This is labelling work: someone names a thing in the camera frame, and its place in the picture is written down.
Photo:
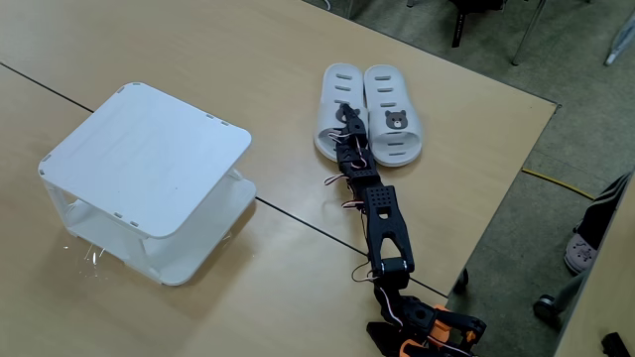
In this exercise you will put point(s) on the white bear slipper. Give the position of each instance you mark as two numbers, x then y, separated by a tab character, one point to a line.
407	134
330	99

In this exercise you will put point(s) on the white two-tier plastic box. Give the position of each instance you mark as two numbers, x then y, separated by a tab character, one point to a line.
149	158

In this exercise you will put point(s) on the black chair base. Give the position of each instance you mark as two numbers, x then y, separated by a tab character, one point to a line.
459	30

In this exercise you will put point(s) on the black caster wheel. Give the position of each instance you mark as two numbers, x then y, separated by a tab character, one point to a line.
460	281
545	307

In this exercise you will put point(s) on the orange black table clamp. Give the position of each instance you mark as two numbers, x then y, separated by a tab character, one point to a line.
441	327

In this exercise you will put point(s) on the metal furniture leg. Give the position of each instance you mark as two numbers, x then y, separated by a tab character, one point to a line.
528	32

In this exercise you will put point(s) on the person's shoe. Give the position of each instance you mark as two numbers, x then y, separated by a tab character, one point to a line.
580	253

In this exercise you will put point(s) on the small black object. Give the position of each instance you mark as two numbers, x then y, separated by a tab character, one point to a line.
615	345

